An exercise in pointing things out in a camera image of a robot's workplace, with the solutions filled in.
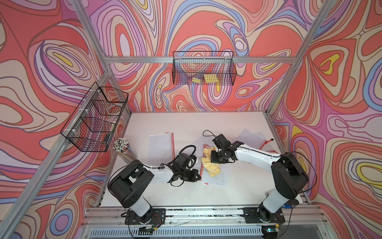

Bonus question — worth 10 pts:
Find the yellow microfiber cloth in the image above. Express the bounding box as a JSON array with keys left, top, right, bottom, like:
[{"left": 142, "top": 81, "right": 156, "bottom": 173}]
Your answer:
[{"left": 201, "top": 147, "right": 221, "bottom": 177}]

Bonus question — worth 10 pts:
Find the clear mesh document bag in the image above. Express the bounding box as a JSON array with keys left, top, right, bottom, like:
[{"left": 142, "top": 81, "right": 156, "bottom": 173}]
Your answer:
[
  {"left": 192, "top": 135, "right": 215, "bottom": 158},
  {"left": 199, "top": 144, "right": 230, "bottom": 187},
  {"left": 234, "top": 128, "right": 276, "bottom": 152},
  {"left": 148, "top": 132, "right": 175, "bottom": 166}
]

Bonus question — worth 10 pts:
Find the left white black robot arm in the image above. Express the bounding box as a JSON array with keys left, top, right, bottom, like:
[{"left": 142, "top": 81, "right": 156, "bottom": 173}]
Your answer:
[{"left": 107, "top": 152, "right": 201, "bottom": 218}]

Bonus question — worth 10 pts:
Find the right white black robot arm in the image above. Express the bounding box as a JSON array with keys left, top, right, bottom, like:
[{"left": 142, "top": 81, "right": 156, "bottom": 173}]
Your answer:
[{"left": 211, "top": 134, "right": 309, "bottom": 216}]

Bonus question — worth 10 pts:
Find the yellow sticky note pad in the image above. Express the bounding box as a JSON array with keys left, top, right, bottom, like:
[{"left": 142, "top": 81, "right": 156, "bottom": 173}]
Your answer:
[{"left": 204, "top": 74, "right": 219, "bottom": 84}]

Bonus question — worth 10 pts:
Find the small yellow sticky note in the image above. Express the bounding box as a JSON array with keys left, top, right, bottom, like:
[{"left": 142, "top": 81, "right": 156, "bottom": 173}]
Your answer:
[{"left": 192, "top": 78, "right": 202, "bottom": 84}]

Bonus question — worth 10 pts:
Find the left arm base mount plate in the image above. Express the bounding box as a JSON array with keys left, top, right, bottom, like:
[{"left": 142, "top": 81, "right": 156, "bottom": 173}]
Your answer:
[{"left": 125, "top": 208, "right": 166, "bottom": 226}]

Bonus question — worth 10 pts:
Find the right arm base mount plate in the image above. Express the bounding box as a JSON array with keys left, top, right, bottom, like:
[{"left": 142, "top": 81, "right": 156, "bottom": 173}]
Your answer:
[{"left": 240, "top": 207, "right": 286, "bottom": 225}]

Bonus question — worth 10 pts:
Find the blue black handled tool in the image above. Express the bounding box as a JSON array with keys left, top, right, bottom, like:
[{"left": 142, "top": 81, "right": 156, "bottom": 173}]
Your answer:
[{"left": 285, "top": 199, "right": 299, "bottom": 208}]

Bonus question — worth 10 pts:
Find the black wire basket back wall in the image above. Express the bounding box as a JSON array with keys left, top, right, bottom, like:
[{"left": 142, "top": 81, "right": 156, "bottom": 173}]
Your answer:
[{"left": 172, "top": 50, "right": 237, "bottom": 86}]

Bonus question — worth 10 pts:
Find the black wire basket wall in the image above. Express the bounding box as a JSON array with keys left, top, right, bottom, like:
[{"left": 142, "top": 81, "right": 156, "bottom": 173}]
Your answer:
[
  {"left": 60, "top": 83, "right": 128, "bottom": 152},
  {"left": 172, "top": 50, "right": 237, "bottom": 86}
]

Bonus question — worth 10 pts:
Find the black wire basket left wall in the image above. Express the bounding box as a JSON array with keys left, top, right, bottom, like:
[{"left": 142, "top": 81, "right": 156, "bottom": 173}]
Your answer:
[{"left": 60, "top": 83, "right": 128, "bottom": 152}]

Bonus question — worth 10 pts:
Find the aluminium front rail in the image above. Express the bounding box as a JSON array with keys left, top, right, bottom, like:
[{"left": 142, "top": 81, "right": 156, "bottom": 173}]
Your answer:
[{"left": 82, "top": 205, "right": 327, "bottom": 227}]

